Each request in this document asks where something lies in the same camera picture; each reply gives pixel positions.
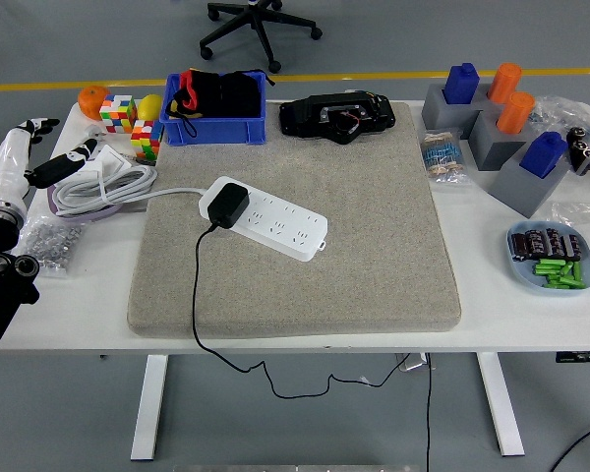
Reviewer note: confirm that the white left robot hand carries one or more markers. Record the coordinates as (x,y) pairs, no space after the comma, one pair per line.
(7,162)

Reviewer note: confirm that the black plug adapter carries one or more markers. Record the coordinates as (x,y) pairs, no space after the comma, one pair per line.
(228,204)

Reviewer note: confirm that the white power strip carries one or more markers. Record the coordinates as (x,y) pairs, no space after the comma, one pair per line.
(285,226)

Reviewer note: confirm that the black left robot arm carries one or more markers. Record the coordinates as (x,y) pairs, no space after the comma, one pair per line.
(0,295)

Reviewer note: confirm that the white rectangular block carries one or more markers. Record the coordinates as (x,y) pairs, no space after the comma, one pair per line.
(92,176)

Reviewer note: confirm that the clear bag of metal nuts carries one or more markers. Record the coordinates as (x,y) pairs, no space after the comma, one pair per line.
(54,243)

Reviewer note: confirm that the orange fruit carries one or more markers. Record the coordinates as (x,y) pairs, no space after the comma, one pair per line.
(91,100)

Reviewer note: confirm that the white square plate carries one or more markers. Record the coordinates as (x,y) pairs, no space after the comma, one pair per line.
(113,162)

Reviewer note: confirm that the multicolour puzzle cube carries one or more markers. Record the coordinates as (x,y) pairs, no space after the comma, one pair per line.
(146,137)
(119,114)

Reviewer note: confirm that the yellow lemon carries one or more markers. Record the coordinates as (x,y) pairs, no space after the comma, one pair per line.
(150,107)

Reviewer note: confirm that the blue plastic bin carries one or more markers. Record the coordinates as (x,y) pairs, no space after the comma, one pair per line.
(216,132)

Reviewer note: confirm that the black and red fabric pouches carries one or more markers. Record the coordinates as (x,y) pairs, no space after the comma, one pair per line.
(236,96)

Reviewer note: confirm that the white table leg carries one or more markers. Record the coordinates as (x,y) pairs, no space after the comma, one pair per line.
(501,408)
(150,408)

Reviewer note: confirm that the black electronic device housing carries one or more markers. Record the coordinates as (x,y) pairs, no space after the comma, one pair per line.
(305,118)

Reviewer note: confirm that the grey-brown mat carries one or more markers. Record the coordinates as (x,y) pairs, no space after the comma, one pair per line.
(324,285)

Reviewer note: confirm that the grey block holder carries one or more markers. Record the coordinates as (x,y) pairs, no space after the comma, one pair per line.
(521,189)
(491,147)
(437,115)

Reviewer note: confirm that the clear bag of resistors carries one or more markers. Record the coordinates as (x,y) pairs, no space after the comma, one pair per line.
(442,157)

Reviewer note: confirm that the blue plastic block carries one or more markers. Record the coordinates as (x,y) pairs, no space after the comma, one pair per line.
(462,83)
(543,155)

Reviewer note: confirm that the orange plastic cylinder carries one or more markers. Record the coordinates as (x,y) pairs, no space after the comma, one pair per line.
(505,83)
(516,113)

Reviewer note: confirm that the black capacitor white print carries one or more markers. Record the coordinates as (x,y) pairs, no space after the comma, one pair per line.
(554,242)
(572,246)
(536,243)
(519,246)

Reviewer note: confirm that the light blue tray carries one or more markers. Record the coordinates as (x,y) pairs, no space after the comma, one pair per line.
(521,275)

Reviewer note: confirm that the green cylinder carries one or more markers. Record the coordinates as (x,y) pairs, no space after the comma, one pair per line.
(559,278)
(578,270)
(550,263)
(549,270)
(565,285)

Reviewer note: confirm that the crumpled clear plastic bag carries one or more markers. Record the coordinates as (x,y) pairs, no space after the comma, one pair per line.
(582,214)
(560,110)

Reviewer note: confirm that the black table control panel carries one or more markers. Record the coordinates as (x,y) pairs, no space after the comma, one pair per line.
(582,357)

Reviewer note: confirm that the silver bracket under table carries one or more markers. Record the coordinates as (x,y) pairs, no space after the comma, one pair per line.
(415,361)

